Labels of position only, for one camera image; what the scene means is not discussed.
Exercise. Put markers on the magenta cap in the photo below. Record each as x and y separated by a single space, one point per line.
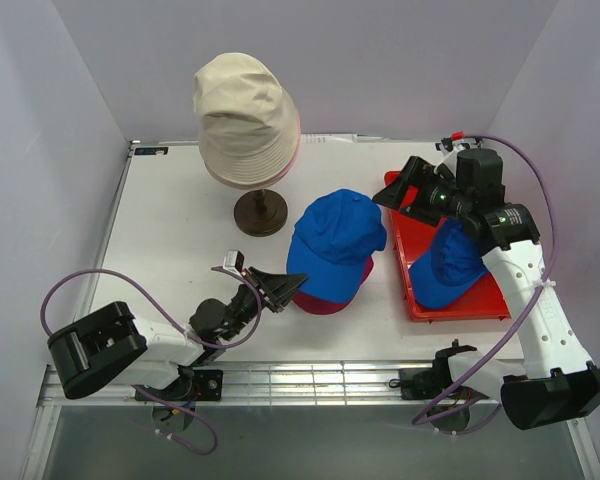
321 307

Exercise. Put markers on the blue hat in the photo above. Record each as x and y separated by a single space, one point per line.
333 242

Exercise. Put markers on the red plastic bin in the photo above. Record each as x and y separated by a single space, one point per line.
483 301

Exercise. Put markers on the cream bucket hat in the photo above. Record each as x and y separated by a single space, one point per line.
240 105

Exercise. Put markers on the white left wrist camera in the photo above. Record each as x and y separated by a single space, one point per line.
233 262

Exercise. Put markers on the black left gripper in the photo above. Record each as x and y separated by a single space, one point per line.
262 290

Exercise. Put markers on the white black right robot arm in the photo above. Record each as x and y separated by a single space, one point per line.
479 234

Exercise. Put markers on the aluminium front rail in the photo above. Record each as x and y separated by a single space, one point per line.
309 384

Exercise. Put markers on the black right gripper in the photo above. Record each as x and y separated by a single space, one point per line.
418 189

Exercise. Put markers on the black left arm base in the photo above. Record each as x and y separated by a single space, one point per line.
193 385

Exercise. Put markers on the cream mannequin head stand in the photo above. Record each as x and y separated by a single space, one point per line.
260 213

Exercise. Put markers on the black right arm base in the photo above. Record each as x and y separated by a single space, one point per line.
426 383

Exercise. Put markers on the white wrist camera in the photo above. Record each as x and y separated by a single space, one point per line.
233 262
450 146

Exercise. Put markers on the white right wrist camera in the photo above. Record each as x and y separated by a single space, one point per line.
450 146

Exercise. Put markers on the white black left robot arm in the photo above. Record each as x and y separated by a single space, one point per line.
111 345

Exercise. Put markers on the pink bucket hat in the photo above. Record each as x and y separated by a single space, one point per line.
263 168

